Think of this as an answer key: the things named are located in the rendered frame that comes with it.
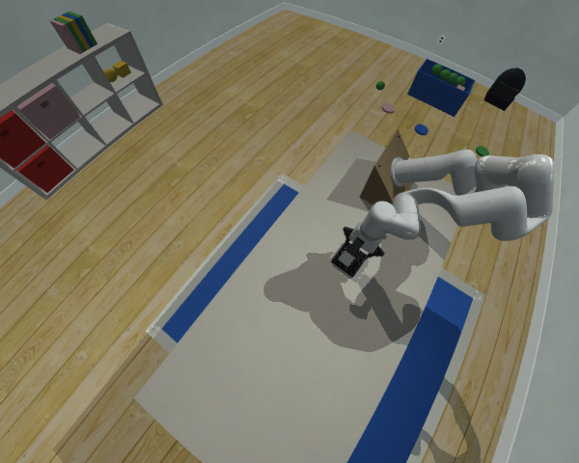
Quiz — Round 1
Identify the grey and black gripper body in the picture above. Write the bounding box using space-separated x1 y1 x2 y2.
349 221 382 254

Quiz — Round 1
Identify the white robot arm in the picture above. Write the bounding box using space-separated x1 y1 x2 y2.
360 150 554 241

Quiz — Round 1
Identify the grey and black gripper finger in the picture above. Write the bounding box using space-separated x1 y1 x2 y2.
343 227 354 246
366 246 385 259

